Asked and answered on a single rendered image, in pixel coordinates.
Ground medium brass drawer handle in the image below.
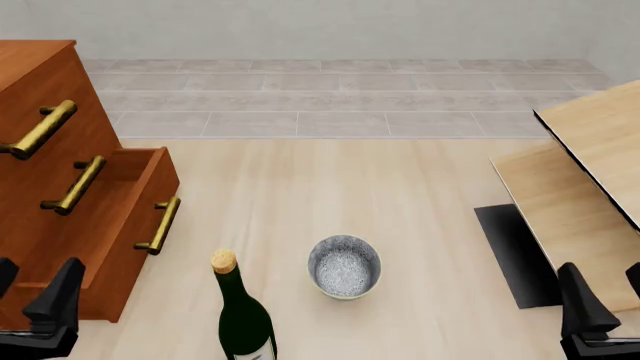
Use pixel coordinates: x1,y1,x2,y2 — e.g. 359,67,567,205
40,154,108,217

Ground long brass drawer handle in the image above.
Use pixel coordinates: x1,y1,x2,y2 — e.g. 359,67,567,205
0,99,79,162

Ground wooden drawer with largest handle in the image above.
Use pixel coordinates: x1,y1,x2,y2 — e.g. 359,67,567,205
0,43,122,181

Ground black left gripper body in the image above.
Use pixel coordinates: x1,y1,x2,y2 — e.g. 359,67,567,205
0,324,80,360

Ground slim brass drawer handle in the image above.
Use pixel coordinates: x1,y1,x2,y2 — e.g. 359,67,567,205
133,195,182,257

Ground wooden drawer pulled out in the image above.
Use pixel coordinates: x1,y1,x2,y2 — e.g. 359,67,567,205
9,146,182,324

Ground wooden cabinet with drawers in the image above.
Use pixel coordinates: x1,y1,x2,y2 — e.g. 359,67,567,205
0,39,182,324

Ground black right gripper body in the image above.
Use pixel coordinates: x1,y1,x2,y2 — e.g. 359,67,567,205
559,333,640,360

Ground pale wooden box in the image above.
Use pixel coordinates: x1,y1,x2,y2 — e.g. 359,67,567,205
489,79,640,314

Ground wooden drawer with medium handle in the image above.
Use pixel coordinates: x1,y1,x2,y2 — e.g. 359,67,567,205
0,146,151,290

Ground grey patterned bowl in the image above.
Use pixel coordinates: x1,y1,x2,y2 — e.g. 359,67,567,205
307,234,383,300

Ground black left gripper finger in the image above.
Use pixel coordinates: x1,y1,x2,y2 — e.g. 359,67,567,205
0,257,21,300
21,256,87,334

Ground dark green corked bottle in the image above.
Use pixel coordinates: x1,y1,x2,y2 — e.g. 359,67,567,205
210,248,279,360

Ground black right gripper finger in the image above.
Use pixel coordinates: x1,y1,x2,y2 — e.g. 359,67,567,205
625,261,640,292
556,261,622,341

